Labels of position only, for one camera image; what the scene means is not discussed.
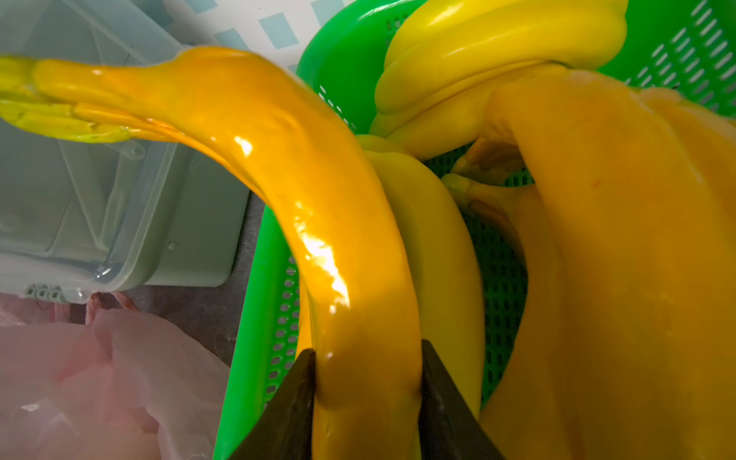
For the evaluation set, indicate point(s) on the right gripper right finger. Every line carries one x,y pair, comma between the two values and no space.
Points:
447,428

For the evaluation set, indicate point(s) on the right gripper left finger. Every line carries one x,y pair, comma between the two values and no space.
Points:
284,430

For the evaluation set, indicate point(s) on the pink plastic bag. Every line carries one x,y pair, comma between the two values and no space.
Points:
123,384

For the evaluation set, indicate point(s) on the yellow banana bunch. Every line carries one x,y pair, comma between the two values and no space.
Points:
287,146

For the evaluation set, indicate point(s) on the bananas in green basket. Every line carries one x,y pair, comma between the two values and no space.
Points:
571,238

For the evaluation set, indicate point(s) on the clear plastic storage box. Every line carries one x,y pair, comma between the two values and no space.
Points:
76,218

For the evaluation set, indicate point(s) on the green plastic basket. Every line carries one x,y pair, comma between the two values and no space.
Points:
688,46

